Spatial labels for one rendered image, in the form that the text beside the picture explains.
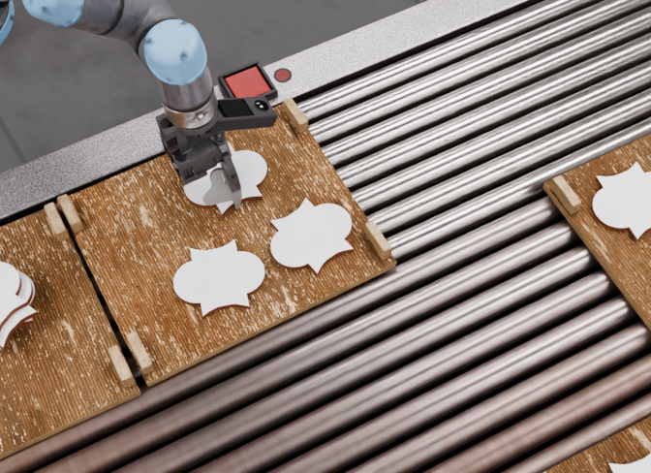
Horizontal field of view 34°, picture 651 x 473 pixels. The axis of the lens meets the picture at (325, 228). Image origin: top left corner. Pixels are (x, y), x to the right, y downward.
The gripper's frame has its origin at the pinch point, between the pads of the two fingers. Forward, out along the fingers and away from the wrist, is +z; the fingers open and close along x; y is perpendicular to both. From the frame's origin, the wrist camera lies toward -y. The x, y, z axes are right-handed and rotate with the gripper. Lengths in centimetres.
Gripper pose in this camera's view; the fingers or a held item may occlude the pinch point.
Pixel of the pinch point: (226, 177)
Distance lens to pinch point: 170.6
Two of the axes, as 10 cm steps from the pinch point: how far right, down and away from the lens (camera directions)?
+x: 4.8, 7.5, -4.6
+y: -8.8, 4.4, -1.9
